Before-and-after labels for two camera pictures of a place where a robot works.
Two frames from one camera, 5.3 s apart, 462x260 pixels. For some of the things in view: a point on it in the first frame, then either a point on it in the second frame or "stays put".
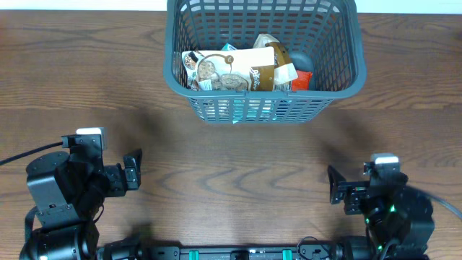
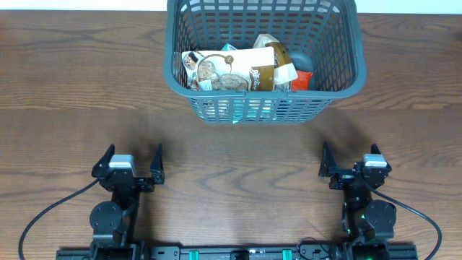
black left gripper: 118,182 → 146,184
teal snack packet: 228,47 stays put
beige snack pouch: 285,71 stays put
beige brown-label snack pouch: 241,69 stays put
